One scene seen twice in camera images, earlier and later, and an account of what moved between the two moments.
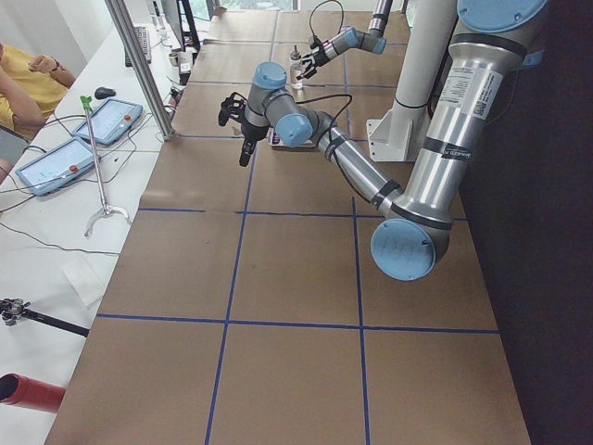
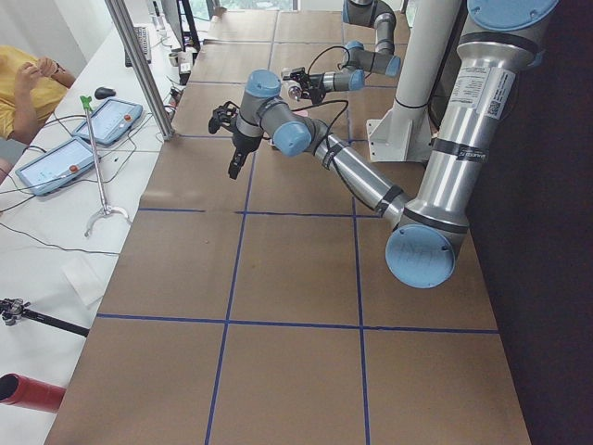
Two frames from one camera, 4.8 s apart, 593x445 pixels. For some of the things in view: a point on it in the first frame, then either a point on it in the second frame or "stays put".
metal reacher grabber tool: [106, 210] stays put
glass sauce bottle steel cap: [296, 55] to [295, 92]
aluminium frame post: [135, 52] stays put
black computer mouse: [102, 93] stays put
